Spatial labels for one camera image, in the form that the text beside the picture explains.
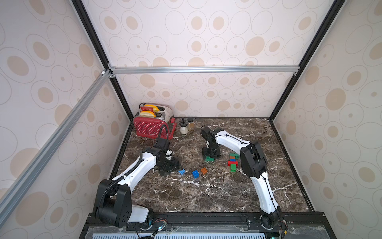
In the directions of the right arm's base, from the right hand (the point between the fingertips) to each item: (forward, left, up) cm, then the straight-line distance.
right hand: (206, 161), depth 96 cm
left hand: (-11, +15, +10) cm, 21 cm away
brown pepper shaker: (+26, +11, +5) cm, 29 cm away
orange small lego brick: (-8, +1, +2) cm, 8 cm away
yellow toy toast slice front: (+20, +38, +22) cm, 48 cm away
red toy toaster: (+15, +36, +15) cm, 42 cm away
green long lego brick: (0, -1, +3) cm, 3 cm away
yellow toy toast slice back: (+25, +34, +22) cm, 48 cm away
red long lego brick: (-2, -14, +2) cm, 15 cm away
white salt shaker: (+24, +16, +5) cm, 29 cm away
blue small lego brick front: (-11, +6, +3) cm, 13 cm away
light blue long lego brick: (-9, +14, +2) cm, 17 cm away
